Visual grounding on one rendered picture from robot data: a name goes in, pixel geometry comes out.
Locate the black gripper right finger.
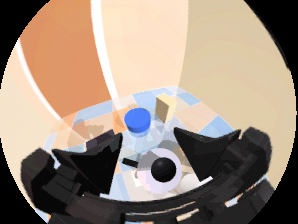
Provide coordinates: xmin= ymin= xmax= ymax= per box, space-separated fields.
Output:
xmin=173 ymin=127 xmax=242 ymax=183

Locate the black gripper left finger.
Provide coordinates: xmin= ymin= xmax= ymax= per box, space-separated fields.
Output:
xmin=52 ymin=132 xmax=124 ymax=196

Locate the blue short cylinder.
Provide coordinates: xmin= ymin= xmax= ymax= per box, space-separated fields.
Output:
xmin=125 ymin=108 xmax=150 ymax=133

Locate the glass french press with black knob plunger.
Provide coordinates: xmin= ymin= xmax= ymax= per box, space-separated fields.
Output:
xmin=122 ymin=148 xmax=182 ymax=193

